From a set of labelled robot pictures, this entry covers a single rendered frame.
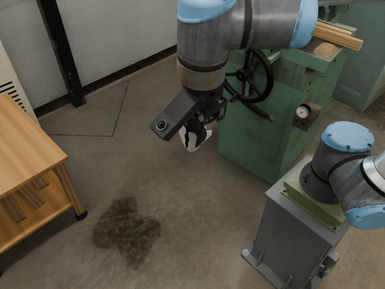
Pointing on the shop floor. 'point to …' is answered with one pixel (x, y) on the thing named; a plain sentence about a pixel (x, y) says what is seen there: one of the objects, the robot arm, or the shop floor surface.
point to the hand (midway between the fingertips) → (188, 148)
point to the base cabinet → (249, 120)
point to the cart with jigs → (30, 177)
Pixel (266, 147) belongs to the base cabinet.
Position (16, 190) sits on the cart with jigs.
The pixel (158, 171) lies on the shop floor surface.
